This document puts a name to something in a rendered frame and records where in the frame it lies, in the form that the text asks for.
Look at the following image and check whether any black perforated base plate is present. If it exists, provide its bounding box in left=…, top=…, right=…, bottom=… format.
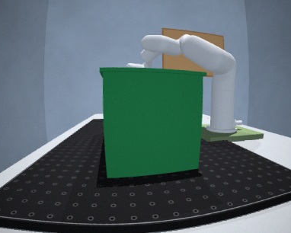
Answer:
left=0, top=119, right=291, bottom=233

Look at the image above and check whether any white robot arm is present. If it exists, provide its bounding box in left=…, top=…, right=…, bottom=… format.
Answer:
left=126, top=34, right=242, bottom=133

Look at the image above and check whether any green bin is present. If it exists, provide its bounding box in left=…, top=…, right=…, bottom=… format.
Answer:
left=100, top=67, right=206, bottom=178

